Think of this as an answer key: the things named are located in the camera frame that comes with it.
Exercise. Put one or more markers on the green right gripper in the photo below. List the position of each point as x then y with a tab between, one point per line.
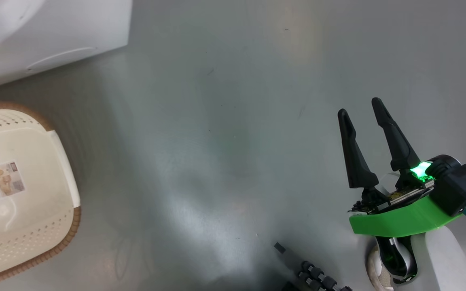
399	220

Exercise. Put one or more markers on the white washing machine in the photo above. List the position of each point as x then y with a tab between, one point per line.
55	36

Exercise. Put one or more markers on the cream perforated laundry basket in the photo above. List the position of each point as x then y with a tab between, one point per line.
34	226

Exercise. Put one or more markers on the dark grey floor tape mark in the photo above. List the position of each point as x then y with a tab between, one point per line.
279	247

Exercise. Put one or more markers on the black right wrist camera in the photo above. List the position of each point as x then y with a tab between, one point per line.
459	186

